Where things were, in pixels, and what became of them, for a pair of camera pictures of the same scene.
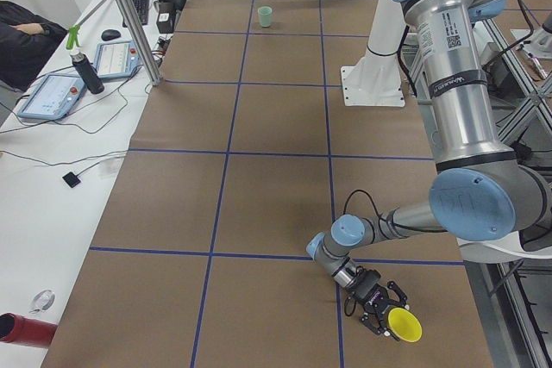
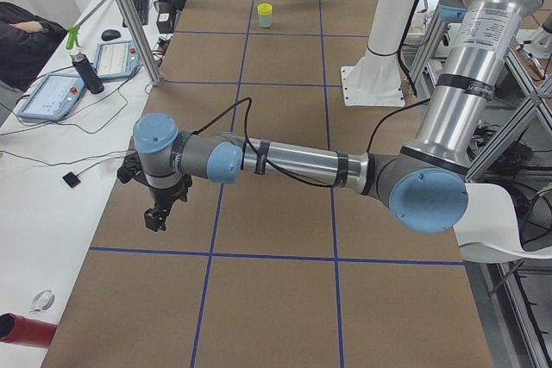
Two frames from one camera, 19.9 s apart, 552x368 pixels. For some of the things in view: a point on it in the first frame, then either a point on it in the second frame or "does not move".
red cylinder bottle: (26, 331) does not move
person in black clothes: (27, 39) does not move
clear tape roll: (43, 301) does not move
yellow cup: (404, 324) -> (265, 9)
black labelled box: (166, 15) does not move
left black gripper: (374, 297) -> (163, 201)
